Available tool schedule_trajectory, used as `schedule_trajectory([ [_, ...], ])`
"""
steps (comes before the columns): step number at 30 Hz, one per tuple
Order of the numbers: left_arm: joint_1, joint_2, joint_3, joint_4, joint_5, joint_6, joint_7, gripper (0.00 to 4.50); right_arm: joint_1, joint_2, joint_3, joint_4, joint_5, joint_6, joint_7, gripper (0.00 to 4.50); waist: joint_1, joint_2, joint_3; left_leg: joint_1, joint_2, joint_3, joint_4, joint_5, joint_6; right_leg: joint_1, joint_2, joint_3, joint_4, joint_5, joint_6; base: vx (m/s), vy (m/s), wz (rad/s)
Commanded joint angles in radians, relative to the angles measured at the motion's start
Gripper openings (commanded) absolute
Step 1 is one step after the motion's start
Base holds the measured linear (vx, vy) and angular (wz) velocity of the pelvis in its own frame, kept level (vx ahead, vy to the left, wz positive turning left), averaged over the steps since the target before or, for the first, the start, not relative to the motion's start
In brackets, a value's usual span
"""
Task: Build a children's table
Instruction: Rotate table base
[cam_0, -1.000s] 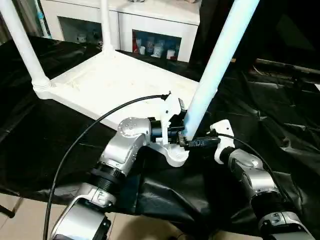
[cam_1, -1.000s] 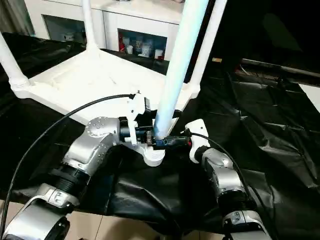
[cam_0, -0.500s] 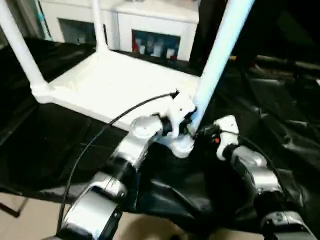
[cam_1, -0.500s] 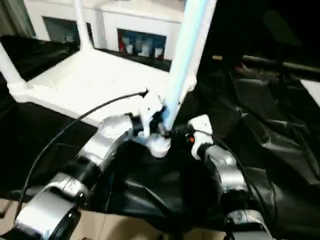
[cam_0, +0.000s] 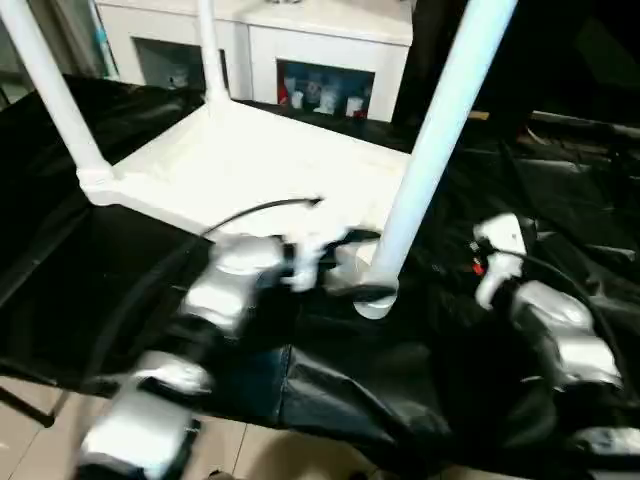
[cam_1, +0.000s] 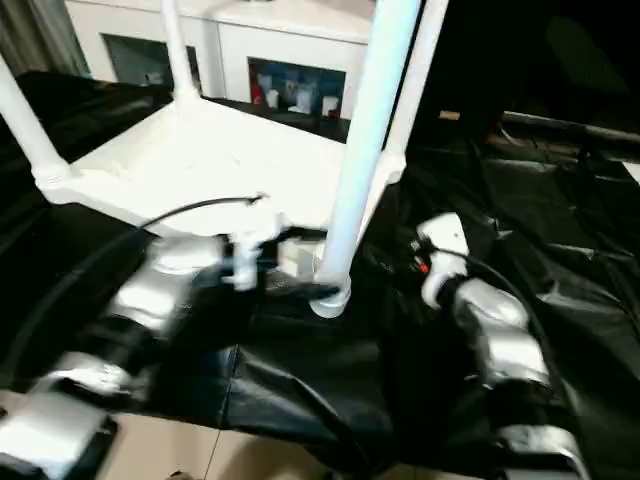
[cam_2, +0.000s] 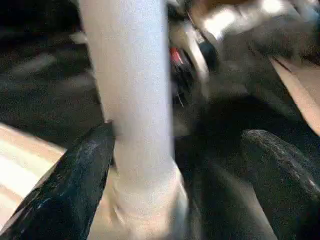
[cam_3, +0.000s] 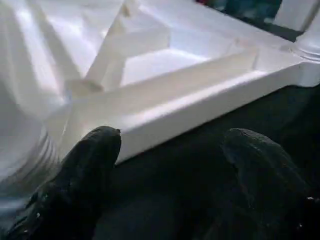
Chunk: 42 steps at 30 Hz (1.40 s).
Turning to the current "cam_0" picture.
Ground white plastic table top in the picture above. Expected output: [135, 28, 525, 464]
[78, 98, 417, 321]

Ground white plastic table leg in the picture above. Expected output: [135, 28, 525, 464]
[194, 0, 233, 109]
[0, 0, 115, 193]
[356, 0, 519, 319]

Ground white glass-door cabinet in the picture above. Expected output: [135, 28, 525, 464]
[94, 0, 415, 123]

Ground black mat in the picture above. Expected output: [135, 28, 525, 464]
[0, 75, 640, 471]

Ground grey curtain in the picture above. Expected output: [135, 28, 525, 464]
[0, 0, 105, 91]

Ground black metal rail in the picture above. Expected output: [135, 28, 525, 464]
[528, 108, 640, 139]

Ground black metal table frame leg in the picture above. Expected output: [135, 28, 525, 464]
[0, 384, 57, 429]

